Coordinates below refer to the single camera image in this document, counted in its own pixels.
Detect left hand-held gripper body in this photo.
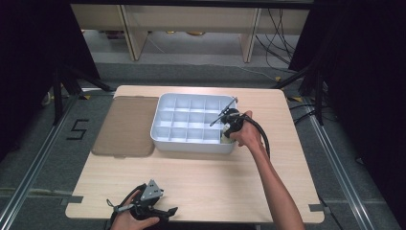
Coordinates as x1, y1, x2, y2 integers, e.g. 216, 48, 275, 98
128, 179, 168, 221

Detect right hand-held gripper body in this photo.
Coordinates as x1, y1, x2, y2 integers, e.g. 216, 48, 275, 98
210, 97, 245, 136

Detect white divided storage box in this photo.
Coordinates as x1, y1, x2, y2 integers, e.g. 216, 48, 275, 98
149, 93, 238, 155

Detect person's right hand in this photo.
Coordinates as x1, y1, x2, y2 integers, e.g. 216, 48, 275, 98
229, 110, 264, 153

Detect person's left hand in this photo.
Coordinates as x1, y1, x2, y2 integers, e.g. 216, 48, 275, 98
109, 190, 161, 230

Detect brown flat box lid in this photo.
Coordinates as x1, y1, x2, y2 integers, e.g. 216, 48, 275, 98
91, 95, 160, 158

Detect black metal stand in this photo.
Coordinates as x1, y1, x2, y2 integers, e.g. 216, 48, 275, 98
271, 60, 327, 127
52, 63, 116, 127

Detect light wooden desk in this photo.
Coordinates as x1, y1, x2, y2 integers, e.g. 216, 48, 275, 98
70, 3, 310, 63

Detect dark curtain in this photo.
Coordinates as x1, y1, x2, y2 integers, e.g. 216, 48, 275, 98
288, 0, 406, 221
0, 0, 102, 161

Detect thin white floor cable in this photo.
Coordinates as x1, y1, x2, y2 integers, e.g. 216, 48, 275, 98
147, 37, 279, 81

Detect black floor cables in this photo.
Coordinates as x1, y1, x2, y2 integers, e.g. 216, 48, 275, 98
288, 103, 324, 126

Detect hanging black cables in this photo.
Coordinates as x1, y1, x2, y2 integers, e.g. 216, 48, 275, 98
255, 8, 298, 70

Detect aluminium floor rail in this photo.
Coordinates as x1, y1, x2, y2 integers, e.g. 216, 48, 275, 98
0, 94, 79, 230
307, 111, 374, 230

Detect thin black floor cable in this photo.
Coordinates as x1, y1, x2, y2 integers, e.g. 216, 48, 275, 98
319, 195, 345, 230

